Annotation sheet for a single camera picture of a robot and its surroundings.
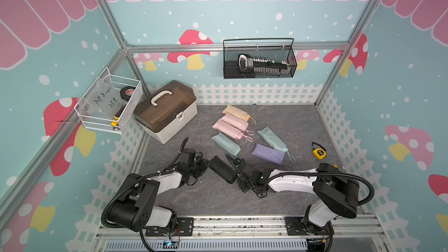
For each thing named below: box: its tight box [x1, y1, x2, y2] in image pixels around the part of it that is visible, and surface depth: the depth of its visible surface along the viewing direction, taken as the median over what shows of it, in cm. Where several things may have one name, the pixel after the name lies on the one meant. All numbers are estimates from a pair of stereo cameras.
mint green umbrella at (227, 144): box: [211, 131, 242, 158], surface depth 100 cm
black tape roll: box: [119, 85, 137, 102], surface depth 81 cm
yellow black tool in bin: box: [110, 103, 128, 127], surface depth 65 cm
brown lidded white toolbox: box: [133, 79, 199, 145], surface depth 98 cm
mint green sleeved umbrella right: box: [256, 125, 296, 164], surface depth 102 cm
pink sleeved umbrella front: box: [211, 119, 254, 142], surface depth 107 cm
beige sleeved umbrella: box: [221, 104, 257, 124], surface depth 114 cm
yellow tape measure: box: [312, 141, 327, 161], surface depth 97 cm
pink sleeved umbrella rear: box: [219, 113, 255, 136], surface depth 111 cm
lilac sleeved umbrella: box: [250, 142, 286, 166], surface depth 96 cm
